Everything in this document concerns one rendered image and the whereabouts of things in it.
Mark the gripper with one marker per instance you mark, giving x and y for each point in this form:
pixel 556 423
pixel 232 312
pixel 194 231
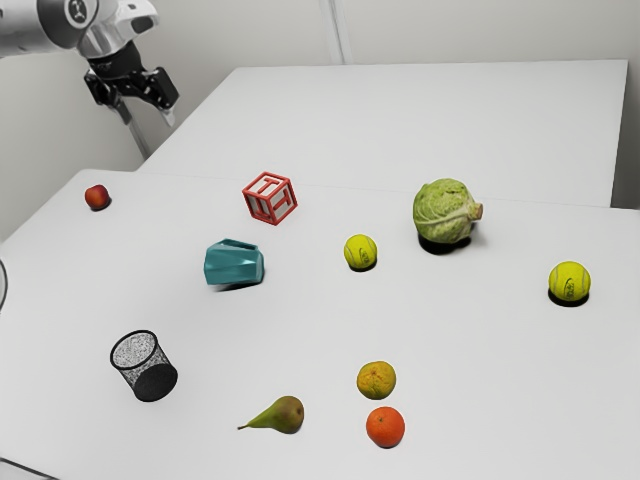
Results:
pixel 131 79

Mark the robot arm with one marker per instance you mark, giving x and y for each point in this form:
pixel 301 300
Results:
pixel 60 22

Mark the teal faceted mug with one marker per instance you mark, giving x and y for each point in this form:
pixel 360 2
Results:
pixel 233 262

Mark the red apple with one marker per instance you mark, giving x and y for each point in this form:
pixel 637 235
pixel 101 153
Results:
pixel 96 196

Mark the red letter block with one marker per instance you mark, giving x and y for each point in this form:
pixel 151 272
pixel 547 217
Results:
pixel 269 198

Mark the black mesh pen holder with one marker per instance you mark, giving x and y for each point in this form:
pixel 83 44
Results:
pixel 144 366

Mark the yellow tennis ball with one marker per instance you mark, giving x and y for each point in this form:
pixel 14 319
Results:
pixel 569 281
pixel 360 251

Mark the green cabbage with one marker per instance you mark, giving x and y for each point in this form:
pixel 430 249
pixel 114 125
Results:
pixel 444 211

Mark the green pear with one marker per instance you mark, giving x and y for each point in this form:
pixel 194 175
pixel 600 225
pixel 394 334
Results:
pixel 280 415

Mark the yellow-green mottled orange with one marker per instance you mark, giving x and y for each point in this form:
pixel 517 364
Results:
pixel 376 380

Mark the bright orange fruit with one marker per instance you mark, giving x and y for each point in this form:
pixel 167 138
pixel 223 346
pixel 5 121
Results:
pixel 385 426

